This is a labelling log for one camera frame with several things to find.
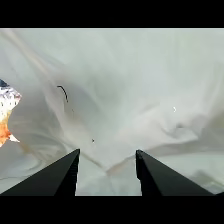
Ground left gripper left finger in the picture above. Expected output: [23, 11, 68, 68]
[0, 148, 81, 197]

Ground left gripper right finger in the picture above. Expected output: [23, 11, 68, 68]
[135, 149, 215, 197]

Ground white long-sleeved shirt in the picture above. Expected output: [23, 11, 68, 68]
[0, 28, 224, 197]

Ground black clothes hanger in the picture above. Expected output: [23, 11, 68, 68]
[56, 84, 70, 104]

